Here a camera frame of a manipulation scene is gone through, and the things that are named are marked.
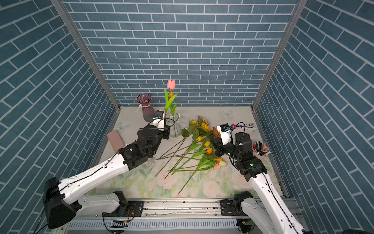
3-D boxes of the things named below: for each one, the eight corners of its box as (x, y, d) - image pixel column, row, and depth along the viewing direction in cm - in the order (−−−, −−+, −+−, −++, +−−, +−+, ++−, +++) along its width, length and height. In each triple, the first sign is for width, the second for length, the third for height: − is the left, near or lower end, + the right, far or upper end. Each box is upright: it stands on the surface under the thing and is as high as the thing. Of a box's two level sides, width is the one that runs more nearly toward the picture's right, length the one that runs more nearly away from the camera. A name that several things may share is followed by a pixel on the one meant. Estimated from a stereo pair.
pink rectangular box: (115, 151, 97) (113, 150, 95) (107, 135, 105) (106, 133, 104) (125, 146, 100) (124, 144, 98) (117, 130, 108) (115, 128, 106)
